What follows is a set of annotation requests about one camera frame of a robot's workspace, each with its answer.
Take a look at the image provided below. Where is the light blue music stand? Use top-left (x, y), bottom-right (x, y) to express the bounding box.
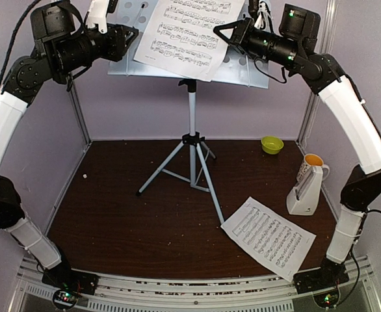
top-left (109, 1), bottom-right (269, 222)

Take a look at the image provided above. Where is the sheet music page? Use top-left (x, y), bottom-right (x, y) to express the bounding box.
top-left (134, 1), bottom-right (245, 82)
top-left (221, 197), bottom-right (316, 282)

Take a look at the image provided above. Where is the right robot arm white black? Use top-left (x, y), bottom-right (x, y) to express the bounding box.
top-left (213, 4), bottom-right (381, 287)

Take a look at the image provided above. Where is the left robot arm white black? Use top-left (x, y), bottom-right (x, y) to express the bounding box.
top-left (0, 1), bottom-right (138, 289)

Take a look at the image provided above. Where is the green bowl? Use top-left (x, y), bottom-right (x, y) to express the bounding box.
top-left (261, 136), bottom-right (284, 155)

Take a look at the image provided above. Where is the white mug orange inside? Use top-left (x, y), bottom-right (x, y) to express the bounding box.
top-left (296, 153), bottom-right (330, 182)

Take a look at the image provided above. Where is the white metronome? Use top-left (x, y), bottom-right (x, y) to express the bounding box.
top-left (286, 166), bottom-right (323, 216)

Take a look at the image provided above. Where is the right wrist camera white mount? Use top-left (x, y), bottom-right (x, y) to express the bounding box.
top-left (248, 0), bottom-right (273, 31)

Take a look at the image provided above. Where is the aluminium corner post right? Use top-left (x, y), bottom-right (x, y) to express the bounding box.
top-left (297, 0), bottom-right (339, 153)

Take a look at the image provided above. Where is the aluminium corner post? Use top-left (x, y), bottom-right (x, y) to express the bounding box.
top-left (297, 0), bottom-right (339, 153)
top-left (66, 74), bottom-right (92, 152)

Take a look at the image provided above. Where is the aluminium corner post left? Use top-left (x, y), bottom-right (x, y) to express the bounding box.
top-left (66, 74), bottom-right (92, 152)

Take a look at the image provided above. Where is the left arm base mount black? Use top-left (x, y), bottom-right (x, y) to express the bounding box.
top-left (42, 270), bottom-right (99, 295)

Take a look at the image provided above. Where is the aluminium front rail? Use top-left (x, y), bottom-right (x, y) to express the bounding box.
top-left (14, 256), bottom-right (373, 312)

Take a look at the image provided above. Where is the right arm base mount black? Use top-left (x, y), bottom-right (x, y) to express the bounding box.
top-left (293, 269), bottom-right (350, 294)

